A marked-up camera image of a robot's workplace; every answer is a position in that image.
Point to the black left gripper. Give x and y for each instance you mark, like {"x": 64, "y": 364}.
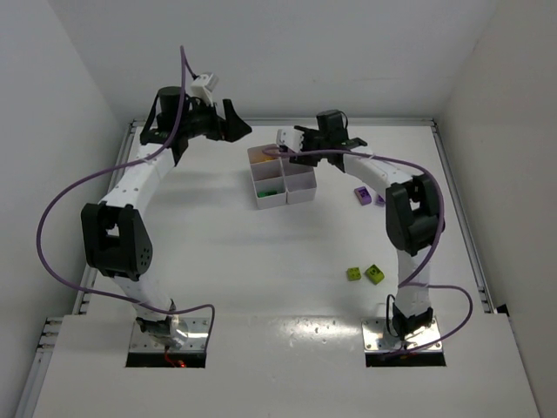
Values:
{"x": 224, "y": 124}

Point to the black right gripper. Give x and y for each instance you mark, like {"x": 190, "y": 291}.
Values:
{"x": 325, "y": 151}

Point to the green square lego brick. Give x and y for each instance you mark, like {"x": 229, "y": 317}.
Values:
{"x": 267, "y": 193}

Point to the purple patterned lego brick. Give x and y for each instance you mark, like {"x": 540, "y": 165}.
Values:
{"x": 363, "y": 195}

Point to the pink patterned lego piece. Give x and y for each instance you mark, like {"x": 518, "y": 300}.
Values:
{"x": 380, "y": 199}

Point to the lime green lego brick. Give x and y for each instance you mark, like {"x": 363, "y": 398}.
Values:
{"x": 353, "y": 274}

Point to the yellow round lego piece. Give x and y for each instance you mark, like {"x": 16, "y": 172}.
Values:
{"x": 258, "y": 156}

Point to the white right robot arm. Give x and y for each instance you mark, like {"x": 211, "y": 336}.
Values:
{"x": 413, "y": 202}

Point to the white divided container right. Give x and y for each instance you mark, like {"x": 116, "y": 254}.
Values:
{"x": 300, "y": 182}

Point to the white divided container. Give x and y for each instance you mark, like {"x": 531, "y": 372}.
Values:
{"x": 267, "y": 175}
{"x": 300, "y": 182}

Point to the white divided container left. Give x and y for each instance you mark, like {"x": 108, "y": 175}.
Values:
{"x": 267, "y": 175}

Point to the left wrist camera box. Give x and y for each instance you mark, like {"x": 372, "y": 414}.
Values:
{"x": 203, "y": 86}

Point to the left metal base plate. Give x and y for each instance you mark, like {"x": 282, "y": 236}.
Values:
{"x": 186, "y": 335}

